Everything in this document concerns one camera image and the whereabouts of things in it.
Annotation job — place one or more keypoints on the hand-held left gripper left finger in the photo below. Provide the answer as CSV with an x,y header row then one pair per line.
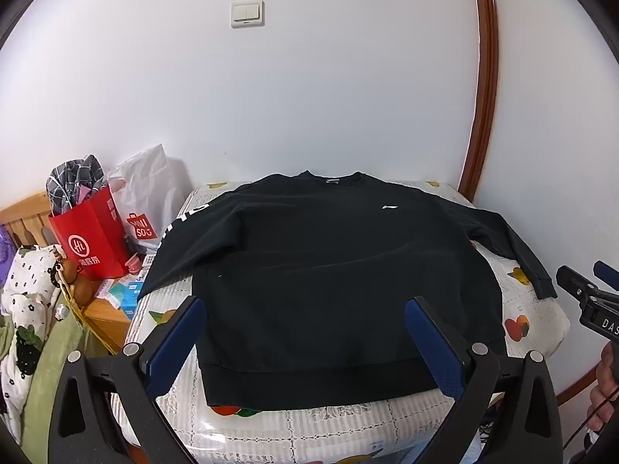
x,y
176,333

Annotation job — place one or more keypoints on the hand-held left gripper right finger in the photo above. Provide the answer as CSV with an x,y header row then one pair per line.
x,y
435,343

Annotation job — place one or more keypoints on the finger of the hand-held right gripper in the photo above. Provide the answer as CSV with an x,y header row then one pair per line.
x,y
607,275
575,285

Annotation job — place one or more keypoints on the black sweatshirt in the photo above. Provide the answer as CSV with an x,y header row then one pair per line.
x,y
314,275

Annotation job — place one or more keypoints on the person's right hand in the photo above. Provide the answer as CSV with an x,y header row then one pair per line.
x,y
607,391

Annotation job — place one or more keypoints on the blue small box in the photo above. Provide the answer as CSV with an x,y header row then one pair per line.
x,y
131,302

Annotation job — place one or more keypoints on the brown wooden baseboard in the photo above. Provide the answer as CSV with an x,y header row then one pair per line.
x,y
578,386

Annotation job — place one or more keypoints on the wooden nightstand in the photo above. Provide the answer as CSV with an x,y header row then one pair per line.
x,y
104,319

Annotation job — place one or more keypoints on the green blanket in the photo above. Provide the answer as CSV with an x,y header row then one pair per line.
x,y
53,353

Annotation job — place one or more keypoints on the red paper bag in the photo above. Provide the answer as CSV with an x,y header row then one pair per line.
x,y
92,237

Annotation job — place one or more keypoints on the fruit print tablecloth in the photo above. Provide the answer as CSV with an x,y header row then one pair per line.
x,y
338,435

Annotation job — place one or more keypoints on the white plastic bag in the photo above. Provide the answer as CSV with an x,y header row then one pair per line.
x,y
150,179

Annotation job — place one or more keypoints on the white floral cloth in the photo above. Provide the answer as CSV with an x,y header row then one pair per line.
x,y
29,275

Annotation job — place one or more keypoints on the grey plaid cloth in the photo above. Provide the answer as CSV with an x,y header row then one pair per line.
x,y
72,179

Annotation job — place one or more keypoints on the purple bag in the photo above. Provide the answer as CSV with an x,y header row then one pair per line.
x,y
6,256

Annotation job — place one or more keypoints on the wooden headboard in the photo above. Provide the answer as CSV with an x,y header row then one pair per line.
x,y
24,217

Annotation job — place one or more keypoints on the brown wooden door frame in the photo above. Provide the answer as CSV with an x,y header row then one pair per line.
x,y
486,82

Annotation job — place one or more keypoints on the white wall light switch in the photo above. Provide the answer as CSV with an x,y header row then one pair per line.
x,y
247,14

